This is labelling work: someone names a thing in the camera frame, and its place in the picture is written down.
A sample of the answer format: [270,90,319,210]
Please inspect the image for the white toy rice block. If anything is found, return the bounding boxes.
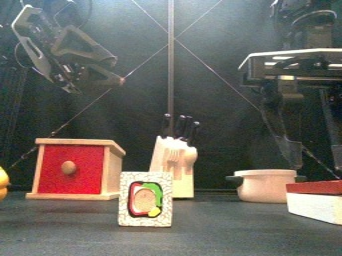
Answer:
[285,192,342,226]

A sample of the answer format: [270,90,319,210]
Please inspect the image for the cream pot lid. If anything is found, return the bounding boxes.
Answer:
[233,168,299,178]

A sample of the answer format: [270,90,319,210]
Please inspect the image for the wooden box with red drawer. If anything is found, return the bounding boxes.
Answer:
[24,137,127,201]

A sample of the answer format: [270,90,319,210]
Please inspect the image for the white toy knife block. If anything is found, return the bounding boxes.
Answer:
[148,134,199,199]

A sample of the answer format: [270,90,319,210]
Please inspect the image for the toy sushi roll slice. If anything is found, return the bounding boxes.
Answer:
[116,171,175,228]

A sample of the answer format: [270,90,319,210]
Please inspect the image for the yellow toy fruit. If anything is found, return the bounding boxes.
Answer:
[0,166,12,203]

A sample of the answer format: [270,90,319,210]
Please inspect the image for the cream toy pot, black handles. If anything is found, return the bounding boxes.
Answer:
[225,169,309,205]

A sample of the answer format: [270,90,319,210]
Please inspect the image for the grey vertical frame pole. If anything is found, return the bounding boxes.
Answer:
[166,0,177,134]

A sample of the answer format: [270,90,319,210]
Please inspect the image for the black-handled toy knife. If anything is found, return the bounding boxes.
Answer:
[161,113,173,139]
[174,114,187,140]
[181,115,194,142]
[187,120,202,148]

